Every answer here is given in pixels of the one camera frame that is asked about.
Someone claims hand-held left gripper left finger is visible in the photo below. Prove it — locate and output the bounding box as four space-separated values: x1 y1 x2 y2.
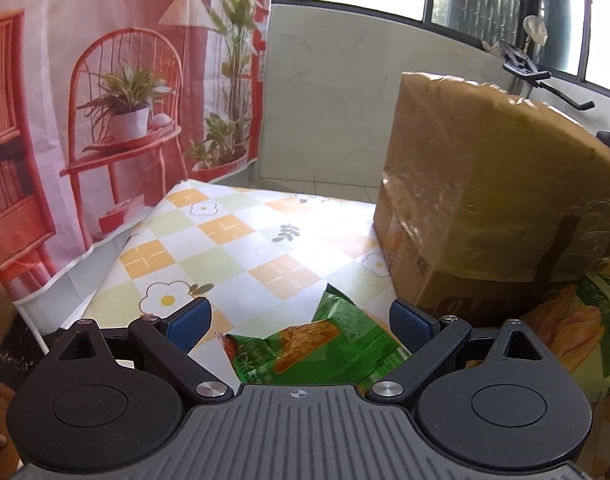
47 296 234 402

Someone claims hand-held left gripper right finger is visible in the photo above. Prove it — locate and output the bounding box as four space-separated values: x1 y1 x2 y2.
366 298 556 403

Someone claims green snack packet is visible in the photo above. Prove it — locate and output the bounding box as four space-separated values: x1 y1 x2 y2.
215 282 410 386

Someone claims taped cardboard box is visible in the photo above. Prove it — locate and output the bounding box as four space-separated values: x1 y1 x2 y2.
372 71 610 328

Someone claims checkered floral tablecloth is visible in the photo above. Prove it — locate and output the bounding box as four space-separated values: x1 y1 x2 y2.
82 180 610 480

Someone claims green and yellow chip bag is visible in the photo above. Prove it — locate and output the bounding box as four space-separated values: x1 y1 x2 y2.
517 272 610 403

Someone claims printed backdrop cloth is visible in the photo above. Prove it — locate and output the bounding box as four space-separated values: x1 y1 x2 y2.
0 0 273 336

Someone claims black exercise bike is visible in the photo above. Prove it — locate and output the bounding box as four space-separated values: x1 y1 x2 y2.
502 42 610 146

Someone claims pale crumpled rag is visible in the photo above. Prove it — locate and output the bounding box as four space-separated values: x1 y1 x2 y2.
524 15 549 47

